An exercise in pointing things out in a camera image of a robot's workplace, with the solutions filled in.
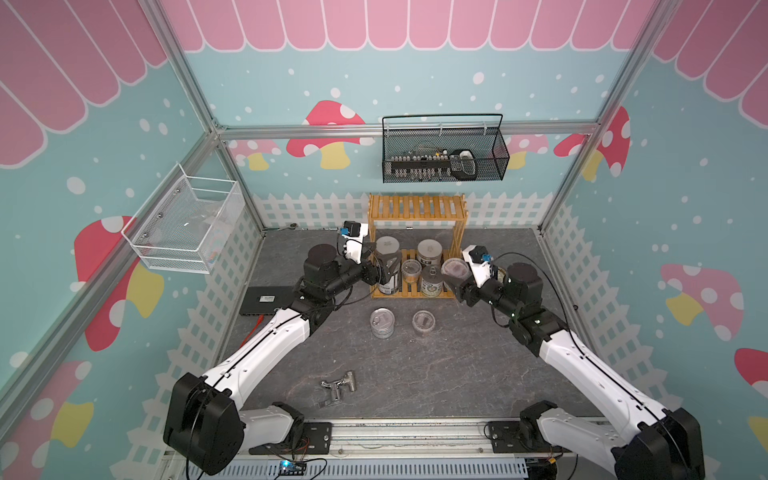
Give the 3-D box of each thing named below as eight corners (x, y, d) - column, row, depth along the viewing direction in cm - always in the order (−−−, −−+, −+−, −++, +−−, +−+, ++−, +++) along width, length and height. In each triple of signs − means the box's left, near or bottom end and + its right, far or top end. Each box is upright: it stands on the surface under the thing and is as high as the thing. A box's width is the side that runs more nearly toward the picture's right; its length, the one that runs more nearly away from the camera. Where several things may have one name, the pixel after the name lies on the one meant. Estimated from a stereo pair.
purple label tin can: (371, 338, 93) (369, 330, 88) (372, 317, 98) (371, 308, 93) (394, 338, 93) (394, 330, 88) (394, 317, 98) (394, 308, 93)
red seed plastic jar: (412, 338, 93) (413, 329, 88) (412, 320, 97) (413, 310, 92) (434, 338, 93) (436, 329, 88) (432, 320, 97) (434, 310, 92)
